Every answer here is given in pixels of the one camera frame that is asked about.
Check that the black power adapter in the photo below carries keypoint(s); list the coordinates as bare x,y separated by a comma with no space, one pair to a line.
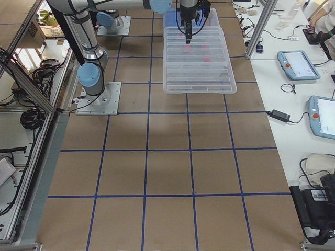
278,115

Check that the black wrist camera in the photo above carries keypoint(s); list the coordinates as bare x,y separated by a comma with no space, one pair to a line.
205,6

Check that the beige cap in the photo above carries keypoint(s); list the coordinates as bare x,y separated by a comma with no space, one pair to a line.
317,166

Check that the lower blue teach pendant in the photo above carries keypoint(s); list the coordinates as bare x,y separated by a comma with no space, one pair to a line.
321,116

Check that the upper blue teach pendant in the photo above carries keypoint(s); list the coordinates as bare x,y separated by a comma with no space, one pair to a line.
297,65

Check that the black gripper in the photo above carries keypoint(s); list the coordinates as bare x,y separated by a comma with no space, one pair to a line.
186,14

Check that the blue teach pendant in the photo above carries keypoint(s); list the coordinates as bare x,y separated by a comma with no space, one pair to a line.
297,65
321,116

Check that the black device on table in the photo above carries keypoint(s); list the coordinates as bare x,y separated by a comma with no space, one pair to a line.
315,209

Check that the clear plastic storage box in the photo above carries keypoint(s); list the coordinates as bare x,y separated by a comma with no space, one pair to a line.
212,20

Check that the clear ribbed box lid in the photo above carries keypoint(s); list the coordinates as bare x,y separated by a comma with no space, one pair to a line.
185,71

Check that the aluminium frame post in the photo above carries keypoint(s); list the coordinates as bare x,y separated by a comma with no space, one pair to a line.
264,17

